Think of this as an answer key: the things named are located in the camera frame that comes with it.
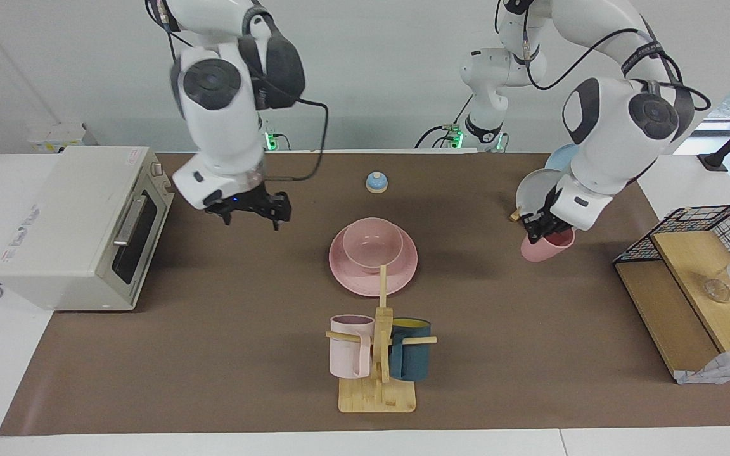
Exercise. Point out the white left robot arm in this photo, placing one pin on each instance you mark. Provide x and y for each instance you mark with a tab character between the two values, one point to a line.
606	126

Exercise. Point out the light blue plate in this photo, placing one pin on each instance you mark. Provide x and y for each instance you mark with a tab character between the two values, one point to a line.
561	158

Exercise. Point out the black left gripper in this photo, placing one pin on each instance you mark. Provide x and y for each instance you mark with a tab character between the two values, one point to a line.
552	212

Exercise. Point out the grey plate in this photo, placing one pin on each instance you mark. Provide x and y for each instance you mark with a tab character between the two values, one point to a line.
533	190

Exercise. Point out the brown table mat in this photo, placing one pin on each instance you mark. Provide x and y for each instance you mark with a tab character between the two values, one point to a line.
213	354

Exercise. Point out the wooden mug tree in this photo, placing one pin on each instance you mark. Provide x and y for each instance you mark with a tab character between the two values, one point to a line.
376	396

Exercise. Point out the small blue call bell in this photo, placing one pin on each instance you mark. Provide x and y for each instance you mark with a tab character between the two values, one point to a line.
376	183

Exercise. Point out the pink bowl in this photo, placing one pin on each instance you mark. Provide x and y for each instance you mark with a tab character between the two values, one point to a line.
372	247

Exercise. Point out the beige toaster oven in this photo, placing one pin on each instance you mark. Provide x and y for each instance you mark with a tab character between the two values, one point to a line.
67	234

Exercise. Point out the small cream box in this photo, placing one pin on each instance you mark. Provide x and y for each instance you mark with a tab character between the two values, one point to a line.
54	136

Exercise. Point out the wooden plate rack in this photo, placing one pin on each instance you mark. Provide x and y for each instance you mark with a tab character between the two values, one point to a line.
515	216

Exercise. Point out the pink speckled plate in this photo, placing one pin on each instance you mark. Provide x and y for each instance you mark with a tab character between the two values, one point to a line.
352	278

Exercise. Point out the pink tumbler cup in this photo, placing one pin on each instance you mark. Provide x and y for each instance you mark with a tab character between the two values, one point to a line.
545	250

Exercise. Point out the dark teal mug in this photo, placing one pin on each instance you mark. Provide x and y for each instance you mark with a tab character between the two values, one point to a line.
410	358

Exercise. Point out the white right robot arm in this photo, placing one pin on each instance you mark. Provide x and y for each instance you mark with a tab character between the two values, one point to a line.
219	126

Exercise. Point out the clear glass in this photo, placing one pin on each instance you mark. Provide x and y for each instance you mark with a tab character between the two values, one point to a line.
718	291

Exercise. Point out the pale pink mug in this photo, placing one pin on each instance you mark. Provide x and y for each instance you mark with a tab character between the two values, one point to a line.
347	354

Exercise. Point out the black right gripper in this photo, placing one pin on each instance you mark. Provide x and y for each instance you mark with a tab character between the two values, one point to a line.
248	201

